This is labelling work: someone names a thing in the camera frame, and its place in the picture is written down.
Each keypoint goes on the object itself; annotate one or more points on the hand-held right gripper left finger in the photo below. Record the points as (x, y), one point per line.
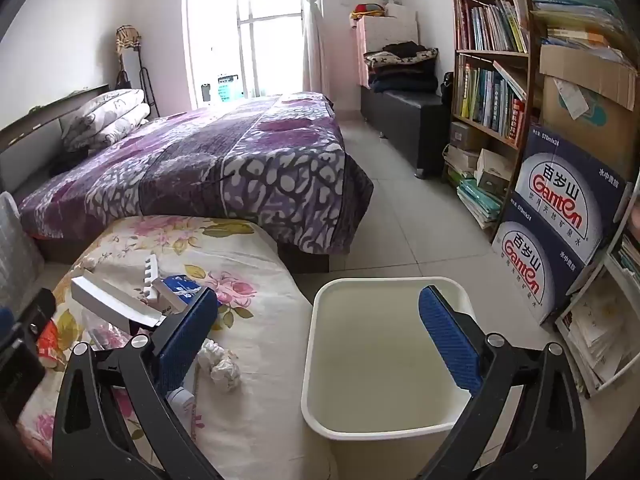
(186, 332)

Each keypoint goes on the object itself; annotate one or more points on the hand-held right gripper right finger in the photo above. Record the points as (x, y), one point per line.
(447, 340)

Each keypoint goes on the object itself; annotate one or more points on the blue and white box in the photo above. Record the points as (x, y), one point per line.
(177, 287)

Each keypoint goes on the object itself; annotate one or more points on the white tissue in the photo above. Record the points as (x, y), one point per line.
(220, 365)

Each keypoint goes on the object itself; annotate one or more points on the white plastic bin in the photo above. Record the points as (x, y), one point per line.
(375, 360)

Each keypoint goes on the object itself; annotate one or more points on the small white tube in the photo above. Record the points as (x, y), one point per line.
(181, 399)

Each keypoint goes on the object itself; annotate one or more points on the white comb-shaped plastic piece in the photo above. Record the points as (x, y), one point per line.
(151, 275)

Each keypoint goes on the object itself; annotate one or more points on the long white box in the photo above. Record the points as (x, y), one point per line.
(107, 300)

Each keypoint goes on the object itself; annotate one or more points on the floral sheet mattress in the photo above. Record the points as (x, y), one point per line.
(265, 410)

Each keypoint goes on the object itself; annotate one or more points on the white rack with papers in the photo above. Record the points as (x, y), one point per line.
(595, 330)

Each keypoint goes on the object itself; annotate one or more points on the pile of books and boxes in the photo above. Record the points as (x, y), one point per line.
(480, 185)

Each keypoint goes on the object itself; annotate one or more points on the purple patterned blanket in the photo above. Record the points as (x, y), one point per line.
(200, 160)

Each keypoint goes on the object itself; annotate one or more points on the floral white pillow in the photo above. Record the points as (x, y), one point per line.
(112, 105)
(105, 130)

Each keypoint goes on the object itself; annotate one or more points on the black bench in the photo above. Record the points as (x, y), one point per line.
(405, 120)

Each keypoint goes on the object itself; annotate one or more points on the dark wooden headboard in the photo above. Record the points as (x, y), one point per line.
(30, 125)

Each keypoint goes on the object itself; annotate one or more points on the row of upright books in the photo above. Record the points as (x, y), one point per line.
(487, 100)
(492, 27)

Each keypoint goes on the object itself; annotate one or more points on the teal bottle pack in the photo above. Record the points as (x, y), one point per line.
(227, 89)

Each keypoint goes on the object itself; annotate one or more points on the black coat rack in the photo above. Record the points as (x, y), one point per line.
(145, 85)

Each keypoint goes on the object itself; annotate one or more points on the brown cardboard box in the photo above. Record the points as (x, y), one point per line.
(585, 120)

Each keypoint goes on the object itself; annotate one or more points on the wooden bookshelf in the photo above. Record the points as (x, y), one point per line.
(530, 90)

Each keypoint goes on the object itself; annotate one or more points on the pile of folded clothes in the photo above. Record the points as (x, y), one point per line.
(402, 70)

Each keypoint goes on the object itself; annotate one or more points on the pink cabinet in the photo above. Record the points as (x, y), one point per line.
(361, 67)

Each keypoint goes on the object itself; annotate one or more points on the plaid scarf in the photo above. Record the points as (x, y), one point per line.
(127, 39)

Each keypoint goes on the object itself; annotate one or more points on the window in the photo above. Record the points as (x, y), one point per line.
(240, 30)

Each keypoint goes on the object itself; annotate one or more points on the white foam box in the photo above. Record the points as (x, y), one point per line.
(387, 35)

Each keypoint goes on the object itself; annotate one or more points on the pale curtain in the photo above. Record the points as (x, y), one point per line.
(311, 35)

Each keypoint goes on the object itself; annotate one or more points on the red and yellow cloth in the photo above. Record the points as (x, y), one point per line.
(367, 10)

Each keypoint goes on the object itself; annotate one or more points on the stack of papers and folders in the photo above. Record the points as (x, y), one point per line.
(575, 5)

